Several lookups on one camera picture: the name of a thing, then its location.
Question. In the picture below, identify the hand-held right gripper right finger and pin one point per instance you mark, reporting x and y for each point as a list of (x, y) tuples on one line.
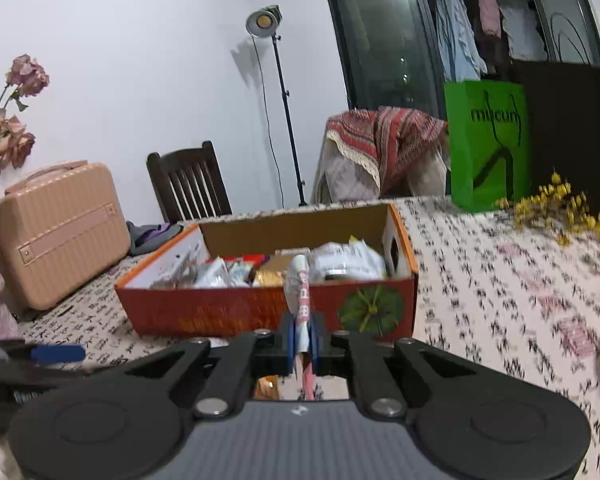
[(316, 342)]

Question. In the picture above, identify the hanging white garment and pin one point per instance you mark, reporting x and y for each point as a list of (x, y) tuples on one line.
[(522, 30)]

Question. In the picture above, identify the red patterned blanket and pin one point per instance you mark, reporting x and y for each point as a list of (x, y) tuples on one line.
[(395, 135)]

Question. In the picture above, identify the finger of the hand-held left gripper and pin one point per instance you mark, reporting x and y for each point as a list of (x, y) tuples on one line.
[(55, 353), (45, 372)]

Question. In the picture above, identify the pink ribbed suitcase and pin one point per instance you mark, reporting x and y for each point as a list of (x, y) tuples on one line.
[(60, 230)]

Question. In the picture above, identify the red snack packet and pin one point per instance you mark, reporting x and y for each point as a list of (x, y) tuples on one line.
[(252, 259)]

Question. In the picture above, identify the pink white snack packet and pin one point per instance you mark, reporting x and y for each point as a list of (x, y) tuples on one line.
[(300, 285)]

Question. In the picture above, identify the white cracker snack packet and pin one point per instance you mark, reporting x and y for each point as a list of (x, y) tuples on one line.
[(270, 276)]

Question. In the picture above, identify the hanging blue garment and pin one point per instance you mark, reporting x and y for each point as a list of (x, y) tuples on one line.
[(457, 35)]

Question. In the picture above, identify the green paper bag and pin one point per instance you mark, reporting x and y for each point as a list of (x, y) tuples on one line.
[(480, 160)]

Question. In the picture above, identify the orange cardboard box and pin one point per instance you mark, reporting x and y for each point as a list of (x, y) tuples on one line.
[(205, 310)]

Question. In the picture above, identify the black paper bag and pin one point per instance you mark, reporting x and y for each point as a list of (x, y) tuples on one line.
[(570, 125)]

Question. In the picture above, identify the hanging pink garment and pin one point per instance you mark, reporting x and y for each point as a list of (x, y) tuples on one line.
[(490, 10)]

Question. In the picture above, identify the studio light on stand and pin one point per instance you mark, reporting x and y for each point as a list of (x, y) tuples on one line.
[(261, 21)]

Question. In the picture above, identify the yellow flower branch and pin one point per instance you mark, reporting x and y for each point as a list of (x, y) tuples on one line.
[(555, 195)]

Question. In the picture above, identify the sliding glass door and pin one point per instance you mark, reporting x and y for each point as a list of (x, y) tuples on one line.
[(380, 35)]

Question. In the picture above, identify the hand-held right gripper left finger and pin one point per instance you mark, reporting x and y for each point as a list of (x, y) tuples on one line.
[(291, 342)]

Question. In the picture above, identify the dark wooden chair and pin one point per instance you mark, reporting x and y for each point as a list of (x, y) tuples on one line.
[(190, 180)]

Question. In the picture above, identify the grey purple pouch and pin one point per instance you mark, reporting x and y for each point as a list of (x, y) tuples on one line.
[(150, 237)]

